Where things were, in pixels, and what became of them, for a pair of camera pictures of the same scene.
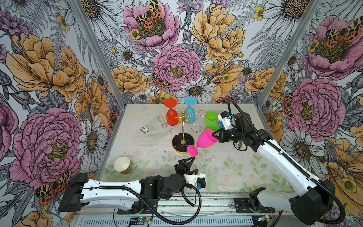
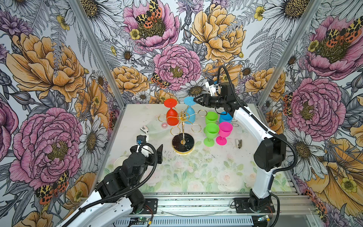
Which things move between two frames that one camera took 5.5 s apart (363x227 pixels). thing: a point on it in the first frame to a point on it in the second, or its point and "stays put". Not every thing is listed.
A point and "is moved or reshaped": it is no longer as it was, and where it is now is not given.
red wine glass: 172,117 stays put
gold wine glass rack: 183,143 stays put
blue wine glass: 190,116 stays put
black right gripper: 222,138 to 203,100
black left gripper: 185,168 to 159,154
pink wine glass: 206,139 is moved or reshaped
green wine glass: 211,117 stays put
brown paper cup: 123,165 stays put
